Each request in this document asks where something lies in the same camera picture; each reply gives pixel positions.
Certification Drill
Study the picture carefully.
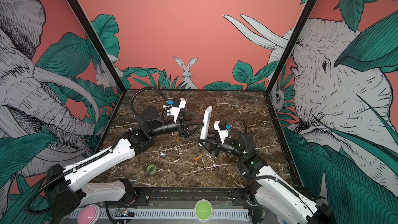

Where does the white remote control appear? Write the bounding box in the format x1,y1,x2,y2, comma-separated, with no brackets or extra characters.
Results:
200,106,212,140

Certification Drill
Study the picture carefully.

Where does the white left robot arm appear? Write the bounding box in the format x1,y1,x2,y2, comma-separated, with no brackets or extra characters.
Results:
24,100,212,219

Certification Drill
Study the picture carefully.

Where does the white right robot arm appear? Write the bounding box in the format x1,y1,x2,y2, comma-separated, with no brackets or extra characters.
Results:
199,130,336,224

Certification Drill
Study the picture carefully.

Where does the green tape roll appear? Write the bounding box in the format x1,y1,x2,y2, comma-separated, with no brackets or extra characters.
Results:
146,164,157,176

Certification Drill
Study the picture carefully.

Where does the green push button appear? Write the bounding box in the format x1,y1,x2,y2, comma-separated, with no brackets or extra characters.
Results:
194,199,213,222

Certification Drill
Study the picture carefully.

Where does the pink push button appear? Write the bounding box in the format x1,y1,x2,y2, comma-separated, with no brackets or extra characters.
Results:
77,204,101,224

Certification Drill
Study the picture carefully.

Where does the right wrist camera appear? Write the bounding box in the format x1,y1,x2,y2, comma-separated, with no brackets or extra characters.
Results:
214,120,231,144

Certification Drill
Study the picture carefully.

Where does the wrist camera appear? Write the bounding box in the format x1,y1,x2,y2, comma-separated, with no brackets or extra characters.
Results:
214,120,231,144
163,98,186,123

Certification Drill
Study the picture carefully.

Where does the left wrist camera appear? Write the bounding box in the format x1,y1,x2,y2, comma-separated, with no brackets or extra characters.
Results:
163,98,186,123

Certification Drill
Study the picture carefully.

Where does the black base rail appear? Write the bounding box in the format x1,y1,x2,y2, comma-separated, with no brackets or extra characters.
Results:
130,187,257,207

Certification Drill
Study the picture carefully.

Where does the white slotted cable duct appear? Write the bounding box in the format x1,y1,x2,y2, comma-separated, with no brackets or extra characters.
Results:
67,208,250,220

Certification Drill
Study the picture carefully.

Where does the black left corner post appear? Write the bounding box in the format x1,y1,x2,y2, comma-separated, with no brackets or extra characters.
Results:
67,0,127,94

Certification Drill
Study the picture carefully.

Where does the black corner post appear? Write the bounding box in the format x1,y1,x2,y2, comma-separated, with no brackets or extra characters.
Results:
265,0,317,95
67,0,127,94

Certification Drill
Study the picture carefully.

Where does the black right corner post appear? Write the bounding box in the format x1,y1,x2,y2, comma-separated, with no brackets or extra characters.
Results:
265,0,317,95

